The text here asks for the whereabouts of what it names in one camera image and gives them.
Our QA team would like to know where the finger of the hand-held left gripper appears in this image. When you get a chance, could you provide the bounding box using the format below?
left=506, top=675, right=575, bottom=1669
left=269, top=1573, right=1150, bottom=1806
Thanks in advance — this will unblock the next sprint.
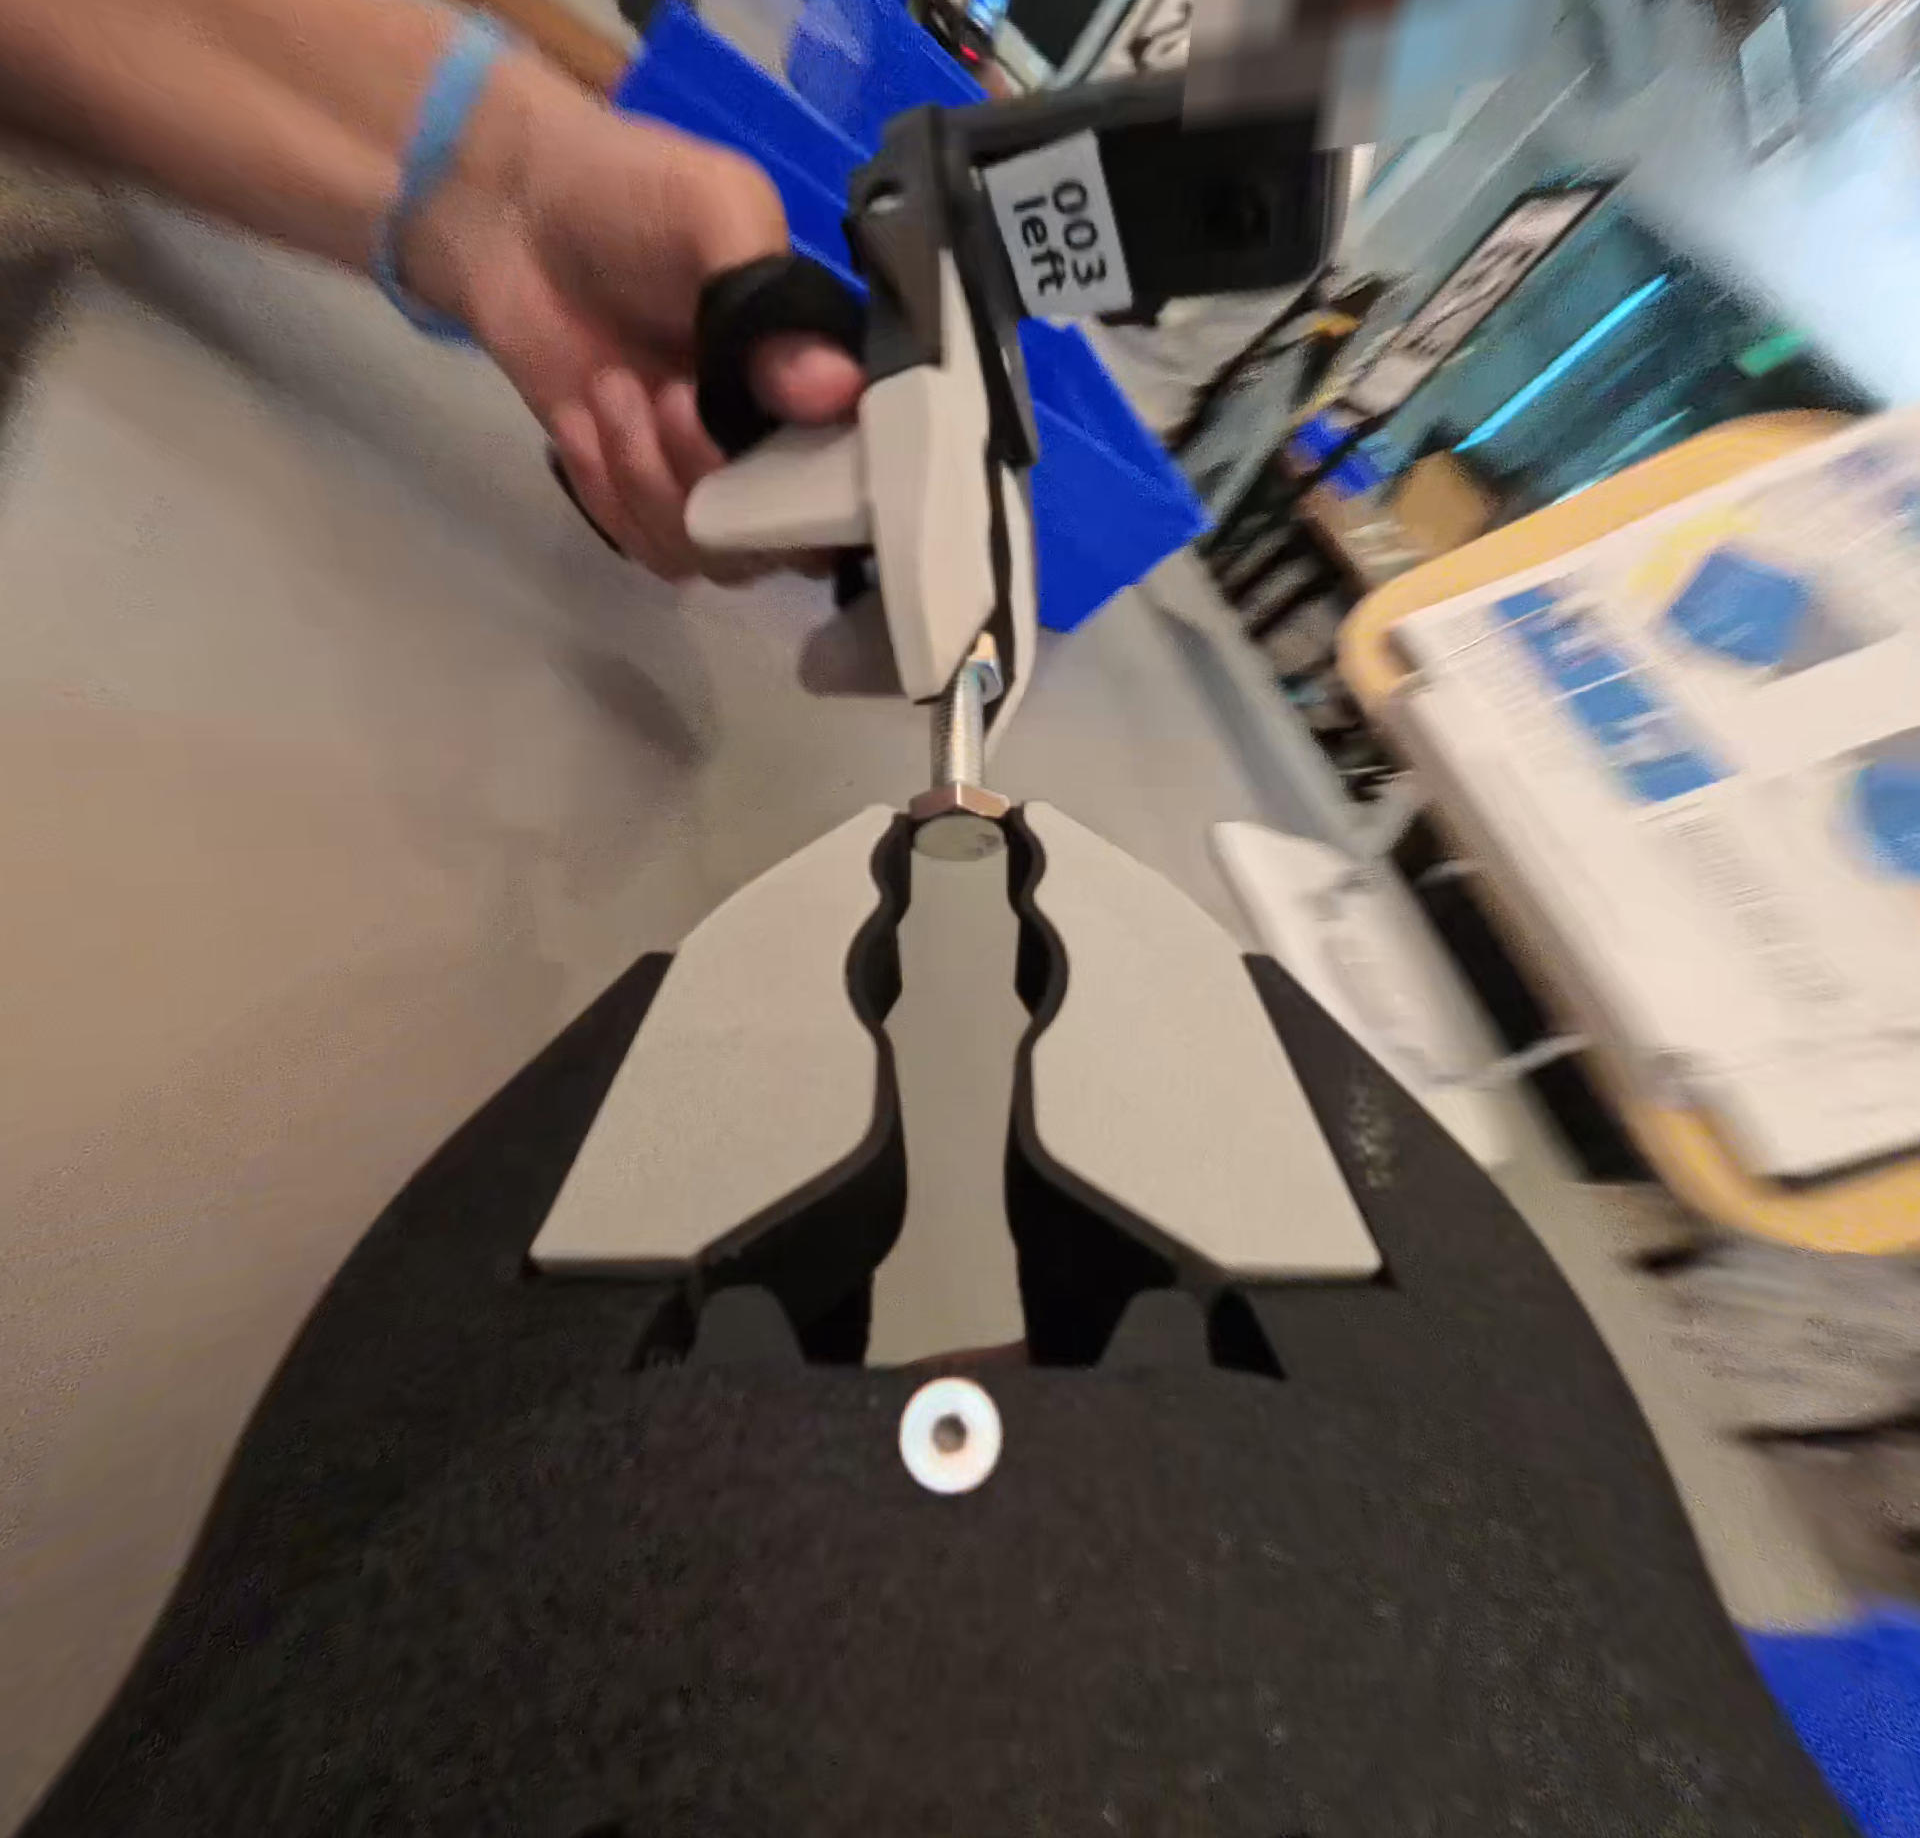
left=681, top=356, right=1006, bottom=707
left=794, top=459, right=1042, bottom=739

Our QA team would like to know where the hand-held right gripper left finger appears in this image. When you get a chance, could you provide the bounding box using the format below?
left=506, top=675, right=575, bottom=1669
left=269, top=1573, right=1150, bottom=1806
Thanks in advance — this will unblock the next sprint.
left=528, top=802, right=917, bottom=1367

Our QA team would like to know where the white document stand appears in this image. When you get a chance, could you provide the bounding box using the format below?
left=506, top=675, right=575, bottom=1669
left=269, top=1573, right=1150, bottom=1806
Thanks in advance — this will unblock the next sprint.
left=1206, top=411, right=1920, bottom=1257

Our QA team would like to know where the instruction sheet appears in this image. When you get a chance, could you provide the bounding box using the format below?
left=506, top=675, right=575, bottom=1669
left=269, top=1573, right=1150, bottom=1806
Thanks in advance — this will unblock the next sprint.
left=1387, top=420, right=1920, bottom=1179

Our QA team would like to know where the tan chair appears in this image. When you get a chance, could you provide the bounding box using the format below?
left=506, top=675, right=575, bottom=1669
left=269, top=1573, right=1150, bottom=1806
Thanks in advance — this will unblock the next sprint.
left=1387, top=449, right=1496, bottom=550

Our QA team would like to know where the blue wristband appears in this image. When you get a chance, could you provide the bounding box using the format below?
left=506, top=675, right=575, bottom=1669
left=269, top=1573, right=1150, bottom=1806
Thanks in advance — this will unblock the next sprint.
left=368, top=10, right=511, bottom=346

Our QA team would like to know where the thick silver bolt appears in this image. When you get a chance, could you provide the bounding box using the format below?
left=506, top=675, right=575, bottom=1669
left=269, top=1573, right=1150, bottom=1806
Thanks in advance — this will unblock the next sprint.
left=927, top=635, right=1006, bottom=793

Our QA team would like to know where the person's left hand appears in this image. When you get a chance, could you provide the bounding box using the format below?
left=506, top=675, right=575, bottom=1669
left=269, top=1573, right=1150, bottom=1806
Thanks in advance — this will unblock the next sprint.
left=405, top=52, right=872, bottom=587

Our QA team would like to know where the blue plastic bin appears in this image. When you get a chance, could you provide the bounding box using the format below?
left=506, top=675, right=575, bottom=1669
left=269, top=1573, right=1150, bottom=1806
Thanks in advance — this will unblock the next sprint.
left=1290, top=414, right=1388, bottom=498
left=1739, top=1604, right=1920, bottom=1838
left=612, top=0, right=1213, bottom=636
left=706, top=0, right=992, bottom=123

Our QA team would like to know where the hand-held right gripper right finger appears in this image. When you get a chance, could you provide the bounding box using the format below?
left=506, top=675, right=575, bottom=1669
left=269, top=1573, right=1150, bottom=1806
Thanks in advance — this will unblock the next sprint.
left=1001, top=802, right=1387, bottom=1368

